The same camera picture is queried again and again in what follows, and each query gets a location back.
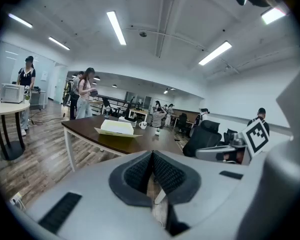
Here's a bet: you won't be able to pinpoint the white rectangular box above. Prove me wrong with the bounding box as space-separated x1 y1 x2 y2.
118 116 138 128

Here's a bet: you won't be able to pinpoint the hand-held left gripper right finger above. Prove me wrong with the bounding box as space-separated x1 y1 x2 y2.
152 150 264 240

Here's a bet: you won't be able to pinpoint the black metal railing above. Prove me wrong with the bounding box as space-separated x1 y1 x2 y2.
91 93 136 115

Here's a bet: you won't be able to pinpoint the dark brown wooden table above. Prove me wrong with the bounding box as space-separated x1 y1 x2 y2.
61 114 185 172

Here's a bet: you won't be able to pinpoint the light wooden desk white legs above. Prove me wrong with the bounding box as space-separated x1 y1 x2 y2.
128 108 150 122

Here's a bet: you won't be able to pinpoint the white floor socket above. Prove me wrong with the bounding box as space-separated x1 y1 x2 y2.
9 192 23 206

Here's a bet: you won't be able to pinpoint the black mesh office chair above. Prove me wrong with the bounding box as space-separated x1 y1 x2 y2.
177 112 189 135
182 120 223 158
223 128 238 146
102 97 123 116

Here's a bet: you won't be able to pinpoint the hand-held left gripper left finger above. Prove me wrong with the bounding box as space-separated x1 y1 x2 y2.
22 150 171 240

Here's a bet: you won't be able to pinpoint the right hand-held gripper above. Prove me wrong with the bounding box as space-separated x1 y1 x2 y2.
195 120 270 165

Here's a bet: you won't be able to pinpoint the white box-shaped appliance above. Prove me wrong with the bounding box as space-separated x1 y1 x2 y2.
0 83 25 104

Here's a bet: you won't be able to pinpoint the long ceiling light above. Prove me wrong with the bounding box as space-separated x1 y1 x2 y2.
106 10 127 46
48 36 71 51
8 13 33 29
260 6 287 25
198 40 233 66

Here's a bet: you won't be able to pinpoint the round beige table black base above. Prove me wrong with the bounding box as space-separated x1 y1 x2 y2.
0 99 31 161

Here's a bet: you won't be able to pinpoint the pale green panel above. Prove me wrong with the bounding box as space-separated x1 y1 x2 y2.
94 119 143 138

